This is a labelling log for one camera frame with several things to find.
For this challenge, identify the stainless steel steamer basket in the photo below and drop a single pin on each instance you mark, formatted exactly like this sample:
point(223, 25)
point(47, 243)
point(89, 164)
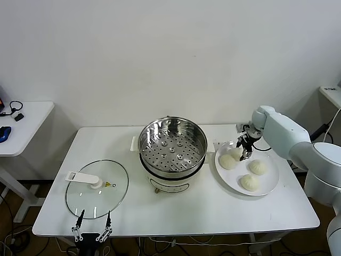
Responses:
point(173, 162)

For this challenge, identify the blue computer mouse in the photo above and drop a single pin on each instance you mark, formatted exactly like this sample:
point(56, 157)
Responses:
point(5, 133)

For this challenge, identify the small black device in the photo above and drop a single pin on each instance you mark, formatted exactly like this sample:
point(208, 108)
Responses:
point(19, 117)

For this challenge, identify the white round plate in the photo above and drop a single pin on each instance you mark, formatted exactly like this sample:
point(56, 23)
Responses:
point(231, 181)

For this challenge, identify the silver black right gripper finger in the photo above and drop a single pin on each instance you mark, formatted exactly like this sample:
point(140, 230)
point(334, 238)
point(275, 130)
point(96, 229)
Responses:
point(239, 141)
point(246, 154)

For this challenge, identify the white steamed baozi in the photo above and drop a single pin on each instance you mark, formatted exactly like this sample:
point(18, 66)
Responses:
point(258, 167)
point(235, 154)
point(250, 183)
point(227, 162)

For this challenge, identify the white side table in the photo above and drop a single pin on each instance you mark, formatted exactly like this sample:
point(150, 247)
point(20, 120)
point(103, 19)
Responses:
point(331, 93)
point(32, 125)

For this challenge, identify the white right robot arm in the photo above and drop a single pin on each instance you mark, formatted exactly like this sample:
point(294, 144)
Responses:
point(287, 133)

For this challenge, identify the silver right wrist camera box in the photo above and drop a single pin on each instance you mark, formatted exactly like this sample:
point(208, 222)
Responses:
point(240, 128)

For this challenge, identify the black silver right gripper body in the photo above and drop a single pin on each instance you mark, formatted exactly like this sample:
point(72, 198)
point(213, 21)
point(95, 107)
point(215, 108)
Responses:
point(250, 140)

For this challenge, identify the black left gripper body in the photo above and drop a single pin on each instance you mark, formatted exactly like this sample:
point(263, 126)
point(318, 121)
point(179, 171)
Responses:
point(88, 242)

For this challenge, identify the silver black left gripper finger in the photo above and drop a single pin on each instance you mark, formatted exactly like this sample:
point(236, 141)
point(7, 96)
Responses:
point(108, 225)
point(77, 229)

